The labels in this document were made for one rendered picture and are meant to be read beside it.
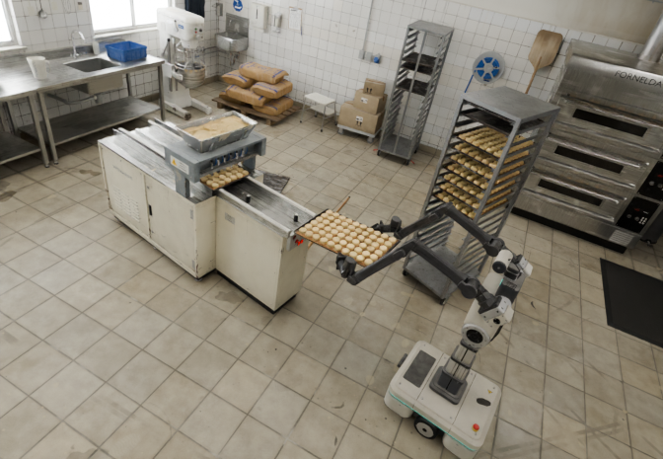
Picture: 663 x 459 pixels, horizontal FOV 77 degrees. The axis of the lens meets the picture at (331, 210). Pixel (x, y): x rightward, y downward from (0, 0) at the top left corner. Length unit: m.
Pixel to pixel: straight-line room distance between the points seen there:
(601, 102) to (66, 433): 5.37
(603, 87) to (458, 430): 3.75
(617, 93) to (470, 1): 2.17
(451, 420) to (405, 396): 0.30
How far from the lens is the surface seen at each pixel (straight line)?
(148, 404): 3.15
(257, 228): 3.08
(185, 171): 3.15
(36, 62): 5.40
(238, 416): 3.05
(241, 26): 7.80
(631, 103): 5.37
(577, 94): 5.31
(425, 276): 4.01
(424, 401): 3.01
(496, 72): 6.19
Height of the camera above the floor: 2.66
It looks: 34 degrees down
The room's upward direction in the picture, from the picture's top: 11 degrees clockwise
